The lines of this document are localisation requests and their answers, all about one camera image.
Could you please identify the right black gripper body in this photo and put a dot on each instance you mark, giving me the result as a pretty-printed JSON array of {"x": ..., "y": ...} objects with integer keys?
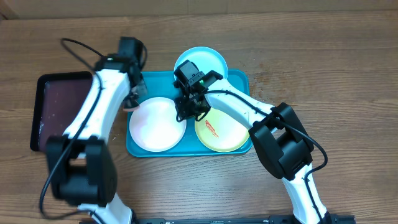
[{"x": 191, "y": 109}]

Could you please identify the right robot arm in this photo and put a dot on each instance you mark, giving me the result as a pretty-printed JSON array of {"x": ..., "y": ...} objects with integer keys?
[{"x": 281, "y": 142}]

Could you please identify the black rectangular water tray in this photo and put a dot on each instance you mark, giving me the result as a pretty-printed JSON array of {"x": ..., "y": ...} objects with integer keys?
[{"x": 58, "y": 99}]

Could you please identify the pink and green sponge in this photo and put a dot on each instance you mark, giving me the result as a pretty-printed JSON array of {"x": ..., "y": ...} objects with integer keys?
[{"x": 130, "y": 102}]

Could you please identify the light blue plate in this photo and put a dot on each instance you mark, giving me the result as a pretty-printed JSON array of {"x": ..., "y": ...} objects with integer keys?
[{"x": 206, "y": 59}]

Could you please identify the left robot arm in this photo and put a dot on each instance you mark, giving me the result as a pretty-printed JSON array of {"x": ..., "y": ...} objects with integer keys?
[{"x": 81, "y": 170}]

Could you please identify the green rimmed yellow plate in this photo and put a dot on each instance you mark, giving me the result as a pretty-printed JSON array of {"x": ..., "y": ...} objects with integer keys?
[{"x": 220, "y": 132}]

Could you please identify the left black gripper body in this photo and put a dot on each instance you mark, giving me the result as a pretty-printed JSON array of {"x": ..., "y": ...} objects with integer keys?
[{"x": 137, "y": 89}]

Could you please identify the white plate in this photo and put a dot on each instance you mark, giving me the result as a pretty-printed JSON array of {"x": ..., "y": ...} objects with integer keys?
[{"x": 154, "y": 126}]

